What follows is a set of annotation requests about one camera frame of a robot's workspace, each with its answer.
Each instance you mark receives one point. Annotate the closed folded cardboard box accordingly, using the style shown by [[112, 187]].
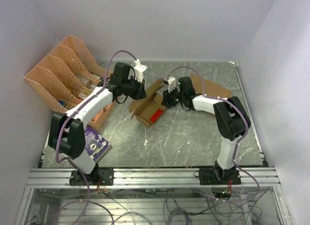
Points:
[[211, 88]]

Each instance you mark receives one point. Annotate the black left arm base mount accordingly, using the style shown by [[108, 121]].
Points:
[[101, 176]]

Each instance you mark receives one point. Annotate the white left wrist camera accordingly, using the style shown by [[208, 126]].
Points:
[[139, 70]]

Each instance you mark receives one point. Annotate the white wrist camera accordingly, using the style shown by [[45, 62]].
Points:
[[171, 82], [139, 70]]

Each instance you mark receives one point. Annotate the pink plastic desk organizer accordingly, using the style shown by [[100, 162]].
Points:
[[67, 75]]

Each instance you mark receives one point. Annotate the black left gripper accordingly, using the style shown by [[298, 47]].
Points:
[[141, 93]]

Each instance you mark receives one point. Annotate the red block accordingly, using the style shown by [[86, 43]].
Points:
[[155, 116]]

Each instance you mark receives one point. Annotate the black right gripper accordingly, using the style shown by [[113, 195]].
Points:
[[167, 101]]

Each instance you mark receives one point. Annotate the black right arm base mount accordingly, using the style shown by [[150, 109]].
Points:
[[212, 176]]

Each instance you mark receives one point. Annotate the cardboard box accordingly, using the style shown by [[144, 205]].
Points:
[[211, 88], [143, 109]]

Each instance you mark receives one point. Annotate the aluminium frame rail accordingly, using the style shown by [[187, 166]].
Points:
[[143, 178]]

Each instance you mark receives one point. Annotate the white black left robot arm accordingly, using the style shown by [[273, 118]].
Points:
[[66, 135]]

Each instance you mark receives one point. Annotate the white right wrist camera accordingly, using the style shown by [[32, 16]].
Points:
[[171, 82]]

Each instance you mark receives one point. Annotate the purple book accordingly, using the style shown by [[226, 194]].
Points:
[[96, 146]]

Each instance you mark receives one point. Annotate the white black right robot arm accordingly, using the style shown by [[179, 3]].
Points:
[[232, 121]]

